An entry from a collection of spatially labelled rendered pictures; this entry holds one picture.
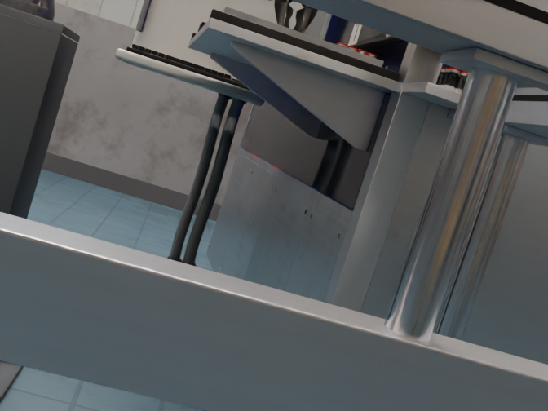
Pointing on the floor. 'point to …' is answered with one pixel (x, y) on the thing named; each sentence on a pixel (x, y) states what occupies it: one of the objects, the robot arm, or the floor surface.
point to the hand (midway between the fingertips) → (288, 42)
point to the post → (382, 182)
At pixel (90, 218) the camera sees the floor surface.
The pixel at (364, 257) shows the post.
